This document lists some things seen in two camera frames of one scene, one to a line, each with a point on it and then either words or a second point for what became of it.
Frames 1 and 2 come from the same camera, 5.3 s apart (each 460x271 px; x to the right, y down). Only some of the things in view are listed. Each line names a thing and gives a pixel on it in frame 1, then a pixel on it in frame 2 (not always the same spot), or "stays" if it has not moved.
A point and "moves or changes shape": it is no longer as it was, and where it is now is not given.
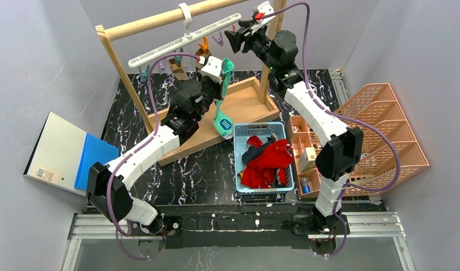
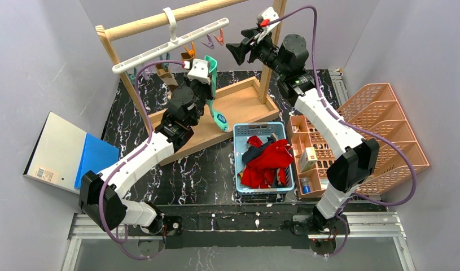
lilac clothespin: (162, 66) -> (147, 73)
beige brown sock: (202, 56) -> (185, 56)
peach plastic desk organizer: (390, 150) stays
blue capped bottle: (306, 187) stays
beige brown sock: (178, 71) -> (166, 77)
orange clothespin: (205, 45) -> (191, 52)
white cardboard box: (307, 158) stays
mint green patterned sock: (223, 123) moves or changes shape
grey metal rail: (338, 84) stays
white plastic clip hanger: (185, 13) -> (170, 22)
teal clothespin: (144, 73) -> (132, 76)
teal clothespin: (178, 58) -> (165, 65)
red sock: (260, 173) stays
